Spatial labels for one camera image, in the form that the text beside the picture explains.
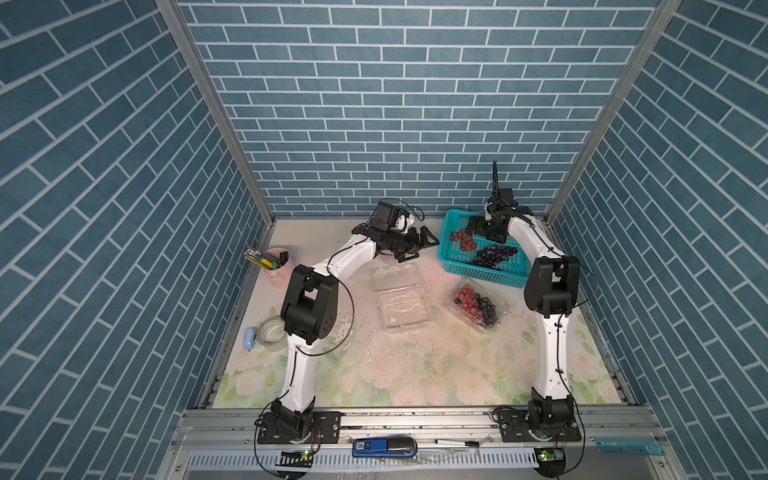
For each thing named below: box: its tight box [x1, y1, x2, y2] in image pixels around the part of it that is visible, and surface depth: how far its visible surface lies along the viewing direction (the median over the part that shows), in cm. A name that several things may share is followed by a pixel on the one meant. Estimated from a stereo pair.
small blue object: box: [243, 327, 257, 352], surface depth 88 cm
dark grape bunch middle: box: [473, 245, 518, 271], surface depth 107 cm
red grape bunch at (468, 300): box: [455, 284, 481, 317], surface depth 93 cm
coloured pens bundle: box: [244, 247, 280, 270], surface depth 92 cm
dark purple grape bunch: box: [475, 293, 497, 328], surface depth 92 cm
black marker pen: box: [435, 439, 480, 447], surface depth 73 cm
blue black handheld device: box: [352, 436, 418, 458], surface depth 70 cm
